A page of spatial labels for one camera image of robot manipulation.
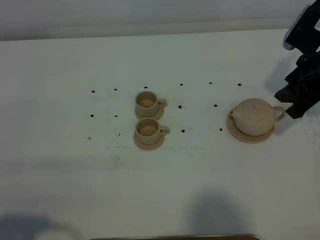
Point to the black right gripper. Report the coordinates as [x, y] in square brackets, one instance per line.
[303, 83]

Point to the beige teapot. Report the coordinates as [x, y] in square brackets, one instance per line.
[255, 117]

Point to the beige teapot saucer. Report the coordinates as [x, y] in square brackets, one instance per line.
[236, 133]

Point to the beige far cup saucer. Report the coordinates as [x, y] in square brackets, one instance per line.
[158, 115]

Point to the beige cup saucer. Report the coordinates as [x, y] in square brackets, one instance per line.
[148, 147]
[158, 115]

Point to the beige far teacup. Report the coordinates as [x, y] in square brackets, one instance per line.
[147, 103]

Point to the beige teacup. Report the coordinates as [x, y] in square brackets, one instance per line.
[147, 103]
[149, 130]

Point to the beige near teacup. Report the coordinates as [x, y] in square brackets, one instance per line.
[149, 130]

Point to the beige near cup saucer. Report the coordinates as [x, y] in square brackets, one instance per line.
[148, 147]

